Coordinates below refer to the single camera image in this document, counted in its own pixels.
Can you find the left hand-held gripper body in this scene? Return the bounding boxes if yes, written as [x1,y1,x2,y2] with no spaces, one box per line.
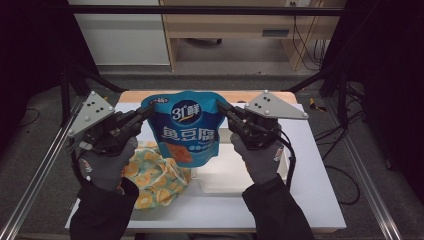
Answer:
[67,90,145,157]

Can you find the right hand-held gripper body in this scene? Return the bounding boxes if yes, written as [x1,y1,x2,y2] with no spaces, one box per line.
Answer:
[228,89,310,151]

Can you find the blue snack pouch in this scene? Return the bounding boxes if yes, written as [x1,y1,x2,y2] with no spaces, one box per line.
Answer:
[140,90,232,169]

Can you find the white plastic tray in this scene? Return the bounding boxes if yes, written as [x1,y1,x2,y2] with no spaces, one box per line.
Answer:
[190,127,292,195]

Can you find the teal cloth bag orange print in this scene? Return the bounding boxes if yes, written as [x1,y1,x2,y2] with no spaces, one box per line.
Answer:
[120,141,193,211]

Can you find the person's left hand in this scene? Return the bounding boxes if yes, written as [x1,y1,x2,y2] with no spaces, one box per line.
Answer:
[79,135,140,193]

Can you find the person's right hand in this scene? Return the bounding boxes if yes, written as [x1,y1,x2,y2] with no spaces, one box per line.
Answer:
[229,132,285,186]

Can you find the wooden table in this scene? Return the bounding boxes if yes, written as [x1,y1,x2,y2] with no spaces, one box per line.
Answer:
[64,90,348,234]

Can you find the white cabinet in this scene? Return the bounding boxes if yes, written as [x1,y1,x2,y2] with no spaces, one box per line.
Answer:
[67,0,171,66]

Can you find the wooden desk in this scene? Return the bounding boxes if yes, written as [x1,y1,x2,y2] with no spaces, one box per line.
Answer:
[159,0,348,72]

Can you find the black curtain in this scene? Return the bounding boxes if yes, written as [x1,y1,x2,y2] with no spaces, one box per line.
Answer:
[328,0,424,196]
[0,0,99,154]

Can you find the white board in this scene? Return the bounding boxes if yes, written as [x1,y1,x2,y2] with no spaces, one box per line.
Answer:
[64,101,348,231]

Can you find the black diagonal frame strut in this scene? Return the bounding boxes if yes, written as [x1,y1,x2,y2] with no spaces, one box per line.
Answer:
[59,64,127,128]
[282,62,350,130]

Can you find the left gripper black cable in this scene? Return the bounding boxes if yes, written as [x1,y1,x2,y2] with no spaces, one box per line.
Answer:
[68,139,86,186]

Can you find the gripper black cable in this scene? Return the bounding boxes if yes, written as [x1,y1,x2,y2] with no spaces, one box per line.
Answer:
[68,139,86,186]
[277,129,298,192]

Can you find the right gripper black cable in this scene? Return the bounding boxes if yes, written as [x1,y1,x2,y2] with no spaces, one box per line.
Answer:
[277,129,298,192]

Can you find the hanging black cables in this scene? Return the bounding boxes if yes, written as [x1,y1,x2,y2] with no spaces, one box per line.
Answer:
[290,1,330,72]

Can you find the black floor cable bundle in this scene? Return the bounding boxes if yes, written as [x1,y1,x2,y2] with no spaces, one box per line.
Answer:
[314,80,366,162]

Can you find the aluminium rail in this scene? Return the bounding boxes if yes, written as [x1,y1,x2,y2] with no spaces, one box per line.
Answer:
[0,96,85,240]
[324,98,403,240]

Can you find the black horizontal frame bar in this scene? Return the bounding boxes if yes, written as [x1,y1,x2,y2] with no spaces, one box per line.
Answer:
[65,4,345,17]

